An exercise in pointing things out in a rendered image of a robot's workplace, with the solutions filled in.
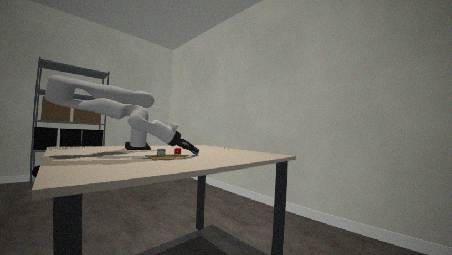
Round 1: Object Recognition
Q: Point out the tan mat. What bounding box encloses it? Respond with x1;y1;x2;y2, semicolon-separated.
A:
145;154;186;160

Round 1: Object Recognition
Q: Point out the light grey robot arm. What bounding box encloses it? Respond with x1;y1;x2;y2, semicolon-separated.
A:
45;75;179;147

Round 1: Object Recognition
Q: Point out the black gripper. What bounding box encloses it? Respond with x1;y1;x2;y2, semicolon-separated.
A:
168;131;199;154

